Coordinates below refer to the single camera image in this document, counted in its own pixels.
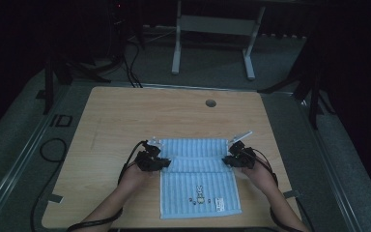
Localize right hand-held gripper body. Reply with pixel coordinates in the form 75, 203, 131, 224
226, 130, 258, 169

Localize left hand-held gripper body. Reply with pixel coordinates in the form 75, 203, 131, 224
134, 136, 166, 173

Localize light blue striped towel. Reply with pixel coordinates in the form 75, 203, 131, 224
158, 137, 243, 220

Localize person's left hand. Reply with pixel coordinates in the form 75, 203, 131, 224
121, 162, 158, 191

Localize person's right hand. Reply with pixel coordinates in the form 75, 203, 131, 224
237, 164, 276, 195

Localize grey tape piece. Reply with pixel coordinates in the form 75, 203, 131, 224
46, 192, 65, 205
283, 189, 301, 199

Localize black tripod stand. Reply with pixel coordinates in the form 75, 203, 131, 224
43, 56, 112, 116
257, 40, 337, 131

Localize black cables behind table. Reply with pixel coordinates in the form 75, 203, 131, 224
121, 38, 144, 89

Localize white metal table frame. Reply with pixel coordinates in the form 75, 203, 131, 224
171, 0, 267, 81

